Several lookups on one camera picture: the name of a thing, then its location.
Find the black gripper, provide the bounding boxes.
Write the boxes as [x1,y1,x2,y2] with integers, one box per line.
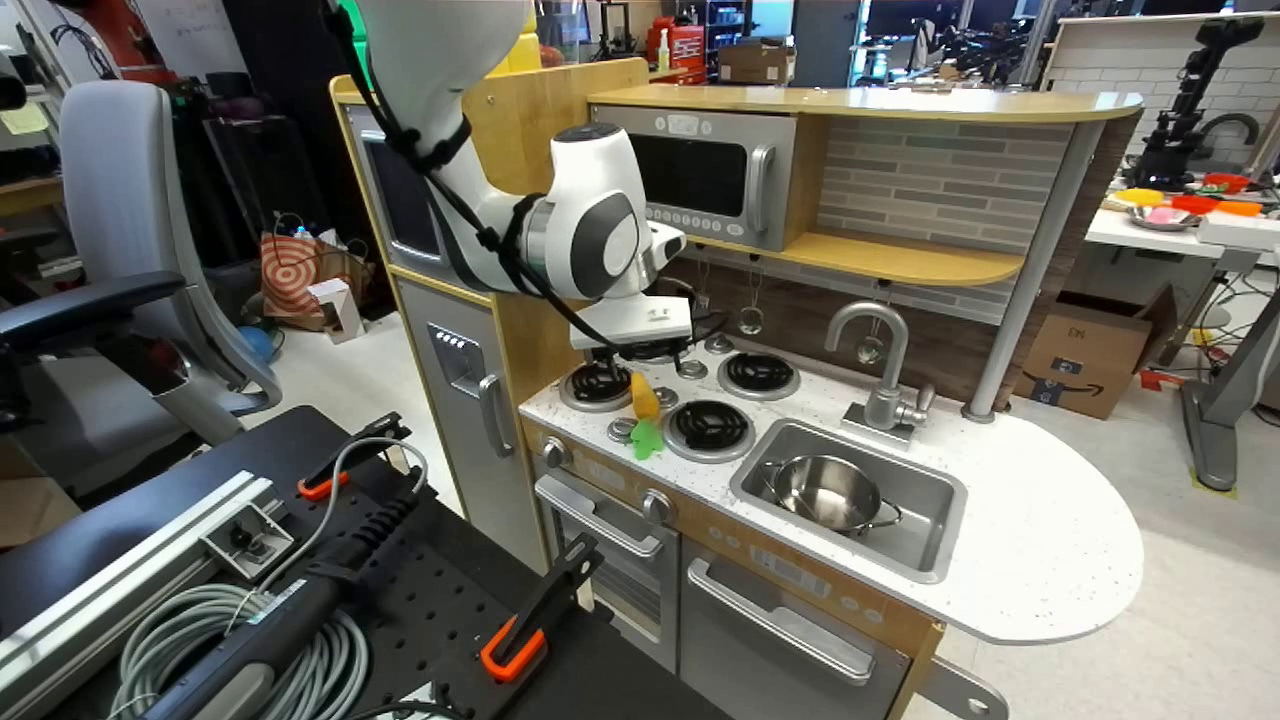
[585,336,700,378]

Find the orange carrot toy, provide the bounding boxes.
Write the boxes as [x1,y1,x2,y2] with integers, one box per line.
[626,366,668,465]

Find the black toy stove burner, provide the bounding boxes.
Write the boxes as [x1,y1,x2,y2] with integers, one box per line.
[556,359,638,412]
[661,396,759,468]
[715,349,803,402]

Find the hanging toy utensil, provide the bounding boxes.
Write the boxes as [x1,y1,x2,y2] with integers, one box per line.
[737,275,773,341]

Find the grey toy fridge door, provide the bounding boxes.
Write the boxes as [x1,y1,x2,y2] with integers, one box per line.
[398,275,552,570]

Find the grey toy oven door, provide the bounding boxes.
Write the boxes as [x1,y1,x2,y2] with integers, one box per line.
[531,465,684,672]

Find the silver toy microwave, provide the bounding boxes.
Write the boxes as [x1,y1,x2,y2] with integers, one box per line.
[605,109,801,257]

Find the silver metal pot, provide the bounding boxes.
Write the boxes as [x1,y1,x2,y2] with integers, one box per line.
[756,453,904,538]

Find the silver toy faucet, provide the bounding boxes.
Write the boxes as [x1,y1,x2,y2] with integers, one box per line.
[822,300,942,439]

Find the wooden toy play kitchen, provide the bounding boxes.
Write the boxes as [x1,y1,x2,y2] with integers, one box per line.
[328,53,1151,720]

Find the grey toy freezer door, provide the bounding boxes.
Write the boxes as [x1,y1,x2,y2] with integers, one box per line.
[348,122,464,275]

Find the grey toy cabinet door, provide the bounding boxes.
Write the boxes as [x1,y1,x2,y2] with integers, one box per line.
[676,536,913,720]

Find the silver toy sink basin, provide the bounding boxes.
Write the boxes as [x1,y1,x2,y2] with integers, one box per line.
[730,414,973,588]

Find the black orange bar clamp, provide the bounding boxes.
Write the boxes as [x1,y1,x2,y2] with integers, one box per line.
[476,531,605,686]
[293,409,417,506]

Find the red canister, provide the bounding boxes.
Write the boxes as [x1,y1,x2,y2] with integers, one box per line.
[668,18,712,86]

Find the yellow foam blocks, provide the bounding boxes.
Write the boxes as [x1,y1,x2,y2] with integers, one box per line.
[500,28,547,81]

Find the black perforated board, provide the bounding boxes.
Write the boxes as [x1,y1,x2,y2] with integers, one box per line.
[0,402,731,720]

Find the patterned orange bag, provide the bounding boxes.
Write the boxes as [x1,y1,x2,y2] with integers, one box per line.
[256,222,382,336]

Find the grey kitchen support pole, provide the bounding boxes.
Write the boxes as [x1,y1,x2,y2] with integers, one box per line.
[961,121,1107,429]

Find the white speckled countertop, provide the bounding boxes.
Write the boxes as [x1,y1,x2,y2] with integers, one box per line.
[516,314,1150,646]

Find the brown cardboard box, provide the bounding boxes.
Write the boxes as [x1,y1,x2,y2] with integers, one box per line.
[1017,282,1180,424]

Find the grey office chair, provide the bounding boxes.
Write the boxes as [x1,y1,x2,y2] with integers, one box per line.
[0,75,290,457]

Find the white desk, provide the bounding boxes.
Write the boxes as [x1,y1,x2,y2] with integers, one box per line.
[1085,179,1280,496]

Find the grey coiled cable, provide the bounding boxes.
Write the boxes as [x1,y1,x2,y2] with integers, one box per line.
[104,581,372,720]

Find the aluminium rail profile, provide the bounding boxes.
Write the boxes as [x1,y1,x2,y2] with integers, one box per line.
[0,468,280,701]

